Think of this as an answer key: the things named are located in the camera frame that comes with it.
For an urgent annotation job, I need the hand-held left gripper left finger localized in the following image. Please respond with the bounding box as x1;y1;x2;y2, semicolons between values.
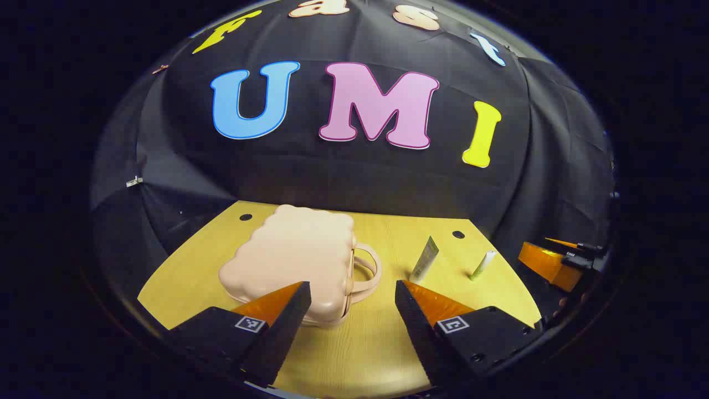
166;281;312;388

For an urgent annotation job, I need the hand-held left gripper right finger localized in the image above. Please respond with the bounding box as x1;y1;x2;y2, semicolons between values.
394;280;543;388

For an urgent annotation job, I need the small white tube green cap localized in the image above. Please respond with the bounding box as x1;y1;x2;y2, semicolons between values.
469;250;497;281

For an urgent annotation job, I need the large white skin care tube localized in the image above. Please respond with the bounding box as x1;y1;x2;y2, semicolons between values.
410;236;440;283

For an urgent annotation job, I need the pink suitcase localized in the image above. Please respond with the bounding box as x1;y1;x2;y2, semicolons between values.
218;204;383;329

